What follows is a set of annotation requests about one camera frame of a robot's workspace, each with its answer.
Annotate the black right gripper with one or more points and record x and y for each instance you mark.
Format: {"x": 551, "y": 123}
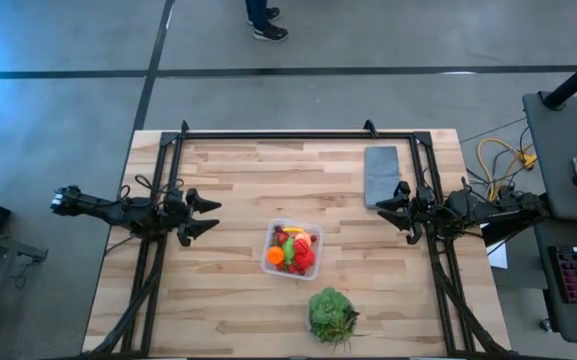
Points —
{"x": 414, "y": 220}

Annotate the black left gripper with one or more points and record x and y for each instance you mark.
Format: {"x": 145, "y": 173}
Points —
{"x": 186, "y": 216}

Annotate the clear plastic tupperware container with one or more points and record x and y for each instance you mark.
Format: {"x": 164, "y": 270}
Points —
{"x": 266, "y": 265}

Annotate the red strawberry with green leaves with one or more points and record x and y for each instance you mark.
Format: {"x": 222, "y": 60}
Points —
{"x": 280, "y": 266}
{"x": 282, "y": 238}

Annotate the green toy fruit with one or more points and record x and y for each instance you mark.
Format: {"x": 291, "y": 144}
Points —
{"x": 288, "y": 249}

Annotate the peach toy fruit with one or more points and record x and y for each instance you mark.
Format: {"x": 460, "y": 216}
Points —
{"x": 304, "y": 237}

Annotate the pink red toy fruit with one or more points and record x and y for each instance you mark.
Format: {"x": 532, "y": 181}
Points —
{"x": 302, "y": 246}

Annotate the red toy bell pepper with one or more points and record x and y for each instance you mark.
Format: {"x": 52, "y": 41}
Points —
{"x": 307, "y": 260}

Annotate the dark red raspberry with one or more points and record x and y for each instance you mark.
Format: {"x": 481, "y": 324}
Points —
{"x": 299, "y": 271}

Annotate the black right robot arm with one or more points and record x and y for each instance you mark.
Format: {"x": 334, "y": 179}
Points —
{"x": 493, "y": 210}

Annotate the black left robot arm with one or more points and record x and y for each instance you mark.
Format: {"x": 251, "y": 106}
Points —
{"x": 118, "y": 212}

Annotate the grey rectangular mat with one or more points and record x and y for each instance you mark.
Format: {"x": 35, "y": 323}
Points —
{"x": 382, "y": 170}

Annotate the white paper sheet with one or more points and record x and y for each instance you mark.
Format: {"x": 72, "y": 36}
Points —
{"x": 499, "y": 256}

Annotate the green succulent plant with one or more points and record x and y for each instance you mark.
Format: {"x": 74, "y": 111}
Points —
{"x": 330, "y": 312}

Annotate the grey desk top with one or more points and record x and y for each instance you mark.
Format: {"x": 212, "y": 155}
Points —
{"x": 553, "y": 150}

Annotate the black caster wheel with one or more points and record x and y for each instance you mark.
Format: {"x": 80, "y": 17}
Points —
{"x": 546, "y": 325}

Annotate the grey metal stand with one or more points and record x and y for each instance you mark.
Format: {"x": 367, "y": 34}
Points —
{"x": 8, "y": 243}

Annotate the person's dark shoes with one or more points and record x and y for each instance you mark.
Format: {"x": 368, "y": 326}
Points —
{"x": 270, "y": 32}

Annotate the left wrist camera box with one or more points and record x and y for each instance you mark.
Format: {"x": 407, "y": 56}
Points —
{"x": 173, "y": 202}

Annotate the black aluminium table frame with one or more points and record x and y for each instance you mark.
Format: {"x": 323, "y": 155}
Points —
{"x": 293, "y": 135}

